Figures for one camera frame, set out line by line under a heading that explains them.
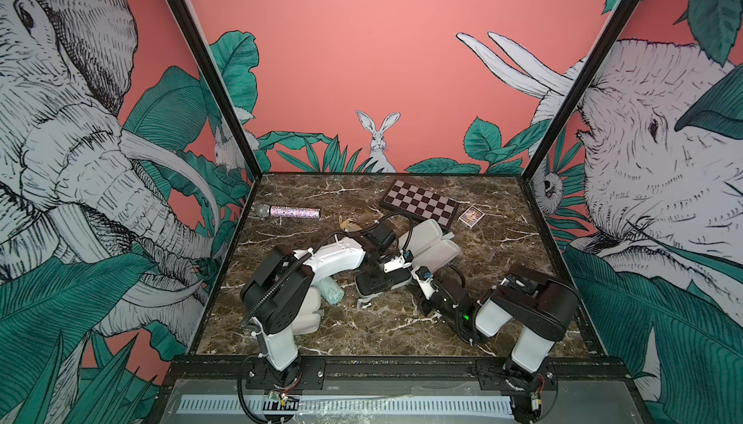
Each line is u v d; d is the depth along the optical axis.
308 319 0.84
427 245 0.98
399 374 0.75
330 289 0.86
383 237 0.73
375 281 0.80
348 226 1.01
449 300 0.68
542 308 0.48
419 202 1.08
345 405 0.70
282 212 1.04
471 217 1.07
